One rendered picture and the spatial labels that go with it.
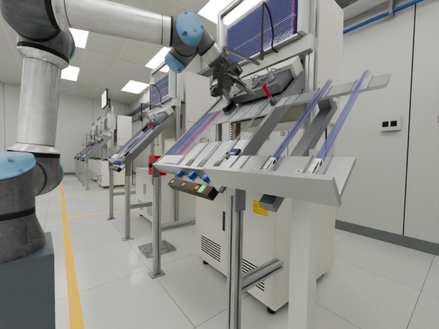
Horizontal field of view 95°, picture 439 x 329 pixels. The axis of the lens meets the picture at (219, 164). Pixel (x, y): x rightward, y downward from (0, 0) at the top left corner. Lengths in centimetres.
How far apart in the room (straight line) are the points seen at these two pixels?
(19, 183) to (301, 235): 73
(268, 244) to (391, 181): 167
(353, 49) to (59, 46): 256
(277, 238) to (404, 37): 221
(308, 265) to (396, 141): 193
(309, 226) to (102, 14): 78
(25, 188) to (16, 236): 10
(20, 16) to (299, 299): 104
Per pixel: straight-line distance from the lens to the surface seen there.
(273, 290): 114
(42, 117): 77
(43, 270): 65
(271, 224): 102
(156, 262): 150
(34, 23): 73
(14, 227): 65
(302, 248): 70
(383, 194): 250
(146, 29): 67
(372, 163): 250
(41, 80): 78
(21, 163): 64
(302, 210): 66
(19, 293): 66
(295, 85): 110
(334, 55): 156
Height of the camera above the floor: 78
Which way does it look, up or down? 2 degrees down
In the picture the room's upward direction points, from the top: 1 degrees clockwise
